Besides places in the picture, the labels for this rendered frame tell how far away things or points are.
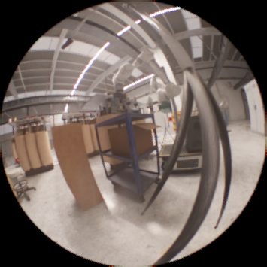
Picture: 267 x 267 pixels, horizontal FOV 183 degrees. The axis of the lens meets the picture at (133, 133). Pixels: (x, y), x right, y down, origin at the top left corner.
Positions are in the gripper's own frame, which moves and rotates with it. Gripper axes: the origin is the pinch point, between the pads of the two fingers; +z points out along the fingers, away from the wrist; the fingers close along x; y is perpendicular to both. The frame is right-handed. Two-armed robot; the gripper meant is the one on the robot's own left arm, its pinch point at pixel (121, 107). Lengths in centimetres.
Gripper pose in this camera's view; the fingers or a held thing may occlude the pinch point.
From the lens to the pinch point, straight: 79.9
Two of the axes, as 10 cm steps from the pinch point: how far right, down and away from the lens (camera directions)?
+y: 7.4, -0.7, -6.7
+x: 6.5, -1.5, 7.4
